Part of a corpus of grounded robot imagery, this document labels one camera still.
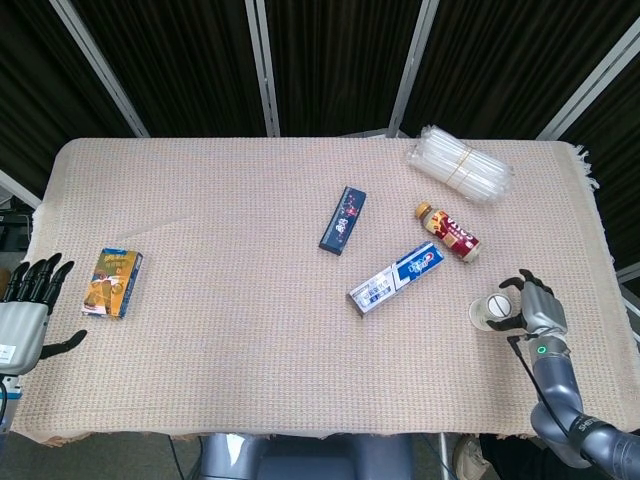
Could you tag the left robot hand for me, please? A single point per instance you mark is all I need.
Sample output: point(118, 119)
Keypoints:
point(20, 335)

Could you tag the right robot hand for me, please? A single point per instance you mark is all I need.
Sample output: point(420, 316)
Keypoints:
point(542, 307)

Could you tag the white paper cup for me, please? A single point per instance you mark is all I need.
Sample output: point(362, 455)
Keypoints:
point(497, 306)

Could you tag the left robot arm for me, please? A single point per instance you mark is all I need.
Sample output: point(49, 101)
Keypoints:
point(7, 400)

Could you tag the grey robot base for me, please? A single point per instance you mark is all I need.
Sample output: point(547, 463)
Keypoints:
point(300, 460)

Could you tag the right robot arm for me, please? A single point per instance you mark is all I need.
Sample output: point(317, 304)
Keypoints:
point(555, 380)

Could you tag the orange yellow snack box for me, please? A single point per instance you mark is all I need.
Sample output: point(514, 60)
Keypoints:
point(110, 285)

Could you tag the red label drink bottle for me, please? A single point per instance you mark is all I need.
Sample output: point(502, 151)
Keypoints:
point(452, 235)

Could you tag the white blue toothpaste box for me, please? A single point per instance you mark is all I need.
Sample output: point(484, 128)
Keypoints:
point(395, 280)

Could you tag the bundle of wrapped straws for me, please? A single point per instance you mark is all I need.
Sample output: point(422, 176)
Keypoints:
point(460, 165)

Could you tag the white shoe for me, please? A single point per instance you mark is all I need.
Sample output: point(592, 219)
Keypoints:
point(467, 457)

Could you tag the single clear straw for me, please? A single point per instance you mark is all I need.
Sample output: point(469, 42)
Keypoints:
point(150, 229)

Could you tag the metal table leg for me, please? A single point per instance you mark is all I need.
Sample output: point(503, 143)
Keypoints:
point(443, 457)

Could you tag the beige woven tablecloth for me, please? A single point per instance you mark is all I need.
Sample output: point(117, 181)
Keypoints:
point(225, 325)

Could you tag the dark blue printed box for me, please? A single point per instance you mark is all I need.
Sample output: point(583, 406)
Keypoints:
point(344, 220)

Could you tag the black pleated curtain panel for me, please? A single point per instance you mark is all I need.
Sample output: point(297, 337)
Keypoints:
point(510, 55)
point(340, 65)
point(35, 90)
point(185, 65)

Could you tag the aluminium partition post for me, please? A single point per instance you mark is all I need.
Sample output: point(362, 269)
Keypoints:
point(590, 87)
point(630, 272)
point(265, 75)
point(412, 70)
point(100, 70)
point(20, 192)

